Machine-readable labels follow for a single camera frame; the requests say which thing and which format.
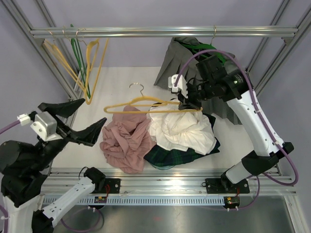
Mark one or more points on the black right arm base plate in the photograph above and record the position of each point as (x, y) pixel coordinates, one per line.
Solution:
(219, 186)

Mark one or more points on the yellow hanger of pink skirt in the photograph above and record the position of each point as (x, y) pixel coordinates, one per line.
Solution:
(146, 101)

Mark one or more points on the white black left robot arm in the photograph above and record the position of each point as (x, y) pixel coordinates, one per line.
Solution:
(22, 165)

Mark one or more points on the white skirt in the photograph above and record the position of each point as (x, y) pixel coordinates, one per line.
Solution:
(181, 131)

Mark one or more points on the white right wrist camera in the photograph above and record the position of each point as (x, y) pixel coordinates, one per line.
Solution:
(178, 84)

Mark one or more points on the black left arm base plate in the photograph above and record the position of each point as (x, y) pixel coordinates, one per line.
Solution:
(112, 186)

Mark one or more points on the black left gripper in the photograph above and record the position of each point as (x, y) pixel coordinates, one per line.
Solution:
(87, 135)

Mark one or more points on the aluminium frame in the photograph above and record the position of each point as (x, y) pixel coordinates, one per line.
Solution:
(270, 38)

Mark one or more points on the grey pleated skirt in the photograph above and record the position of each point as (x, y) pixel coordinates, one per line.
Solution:
(175, 57)

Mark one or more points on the teal plastic basin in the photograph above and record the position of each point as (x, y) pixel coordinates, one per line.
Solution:
(162, 166)

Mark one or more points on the yellow plastic hanger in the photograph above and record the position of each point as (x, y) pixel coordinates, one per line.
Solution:
(55, 51)

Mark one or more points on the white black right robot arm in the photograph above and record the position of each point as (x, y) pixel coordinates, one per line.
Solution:
(229, 82)

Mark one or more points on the pink pleated skirt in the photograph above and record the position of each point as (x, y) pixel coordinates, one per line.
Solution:
(126, 140)

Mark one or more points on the green hanger of plaid skirt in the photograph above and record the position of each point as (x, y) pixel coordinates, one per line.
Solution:
(75, 45)

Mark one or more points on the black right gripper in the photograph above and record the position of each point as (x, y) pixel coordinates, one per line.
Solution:
(188, 103)

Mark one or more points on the green plastic hanger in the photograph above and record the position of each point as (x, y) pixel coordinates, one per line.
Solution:
(200, 47)

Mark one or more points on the white slotted cable duct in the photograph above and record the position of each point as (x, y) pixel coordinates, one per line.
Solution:
(152, 200)

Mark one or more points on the green navy plaid skirt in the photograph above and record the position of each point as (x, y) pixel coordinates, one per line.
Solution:
(176, 157)

